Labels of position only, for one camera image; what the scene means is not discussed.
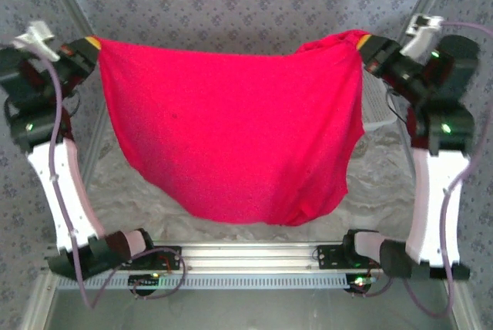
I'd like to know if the aluminium table side rail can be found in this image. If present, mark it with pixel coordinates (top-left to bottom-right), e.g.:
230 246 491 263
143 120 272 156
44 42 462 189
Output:
79 106 113 192

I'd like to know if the red t-shirt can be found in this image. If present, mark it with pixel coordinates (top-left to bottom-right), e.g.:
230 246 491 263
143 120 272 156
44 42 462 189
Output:
96 29 366 227

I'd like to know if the aluminium mounting rail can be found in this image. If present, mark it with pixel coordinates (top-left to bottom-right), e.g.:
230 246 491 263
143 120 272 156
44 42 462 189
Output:
45 243 386 272

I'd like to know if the aluminium frame leg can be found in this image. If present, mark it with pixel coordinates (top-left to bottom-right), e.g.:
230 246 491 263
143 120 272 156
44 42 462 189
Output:
18 274 59 330
442 279 478 330

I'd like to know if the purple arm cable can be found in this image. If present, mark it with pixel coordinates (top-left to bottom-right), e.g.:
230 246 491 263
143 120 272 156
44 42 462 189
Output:
36 46 186 310
364 21 493 318

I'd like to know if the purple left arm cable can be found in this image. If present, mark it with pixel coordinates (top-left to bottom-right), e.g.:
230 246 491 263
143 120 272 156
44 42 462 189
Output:
36 46 186 310

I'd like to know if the white perforated plastic basket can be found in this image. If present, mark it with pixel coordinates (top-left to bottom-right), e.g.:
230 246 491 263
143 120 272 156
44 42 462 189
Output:
361 71 397 133

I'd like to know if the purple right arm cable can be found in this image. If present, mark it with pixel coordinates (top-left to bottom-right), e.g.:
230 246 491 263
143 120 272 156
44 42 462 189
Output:
364 21 493 318

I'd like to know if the grey slotted cable duct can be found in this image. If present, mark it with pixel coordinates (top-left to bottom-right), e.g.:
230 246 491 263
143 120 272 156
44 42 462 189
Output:
56 272 381 291

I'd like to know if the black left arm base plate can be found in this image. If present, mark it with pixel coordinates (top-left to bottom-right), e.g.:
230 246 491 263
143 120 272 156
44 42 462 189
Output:
130 244 183 271

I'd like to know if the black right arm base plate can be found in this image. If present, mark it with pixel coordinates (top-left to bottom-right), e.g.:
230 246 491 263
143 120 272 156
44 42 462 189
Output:
316 244 359 271

